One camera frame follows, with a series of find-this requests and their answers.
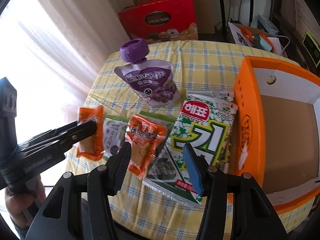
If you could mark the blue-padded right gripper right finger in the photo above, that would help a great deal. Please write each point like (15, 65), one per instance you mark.
(193, 164)

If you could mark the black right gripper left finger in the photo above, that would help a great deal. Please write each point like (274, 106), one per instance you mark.
(117, 168)

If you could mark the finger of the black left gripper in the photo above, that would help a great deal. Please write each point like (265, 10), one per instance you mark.
(70, 133)

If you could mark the orange snack packet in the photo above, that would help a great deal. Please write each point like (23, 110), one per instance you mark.
(91, 144)
(144, 136)

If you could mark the green white seaweed packet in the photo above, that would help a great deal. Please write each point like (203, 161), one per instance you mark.
(204, 121)

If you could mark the purple grape jelly pouch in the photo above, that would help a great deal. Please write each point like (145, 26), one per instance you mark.
(152, 80)

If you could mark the small white green snack packet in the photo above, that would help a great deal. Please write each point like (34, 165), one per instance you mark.
(114, 129)

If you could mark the person's left hand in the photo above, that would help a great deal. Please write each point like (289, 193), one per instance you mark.
(16, 203)

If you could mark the yellow plaid tablecloth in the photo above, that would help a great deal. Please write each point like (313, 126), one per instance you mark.
(197, 65)

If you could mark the white sheer curtain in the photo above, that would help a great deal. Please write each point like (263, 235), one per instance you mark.
(52, 51)

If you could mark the orange cardboard box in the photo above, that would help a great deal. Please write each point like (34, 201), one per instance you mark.
(278, 130)

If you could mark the open box with orange tools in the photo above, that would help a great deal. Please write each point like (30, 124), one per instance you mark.
(251, 37)

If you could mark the red collection gift box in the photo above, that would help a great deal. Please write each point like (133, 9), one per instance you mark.
(161, 21)

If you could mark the brown cardboard box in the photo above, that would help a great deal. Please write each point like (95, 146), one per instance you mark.
(204, 15)

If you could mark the lime green radio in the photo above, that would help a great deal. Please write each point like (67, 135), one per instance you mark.
(312, 47)

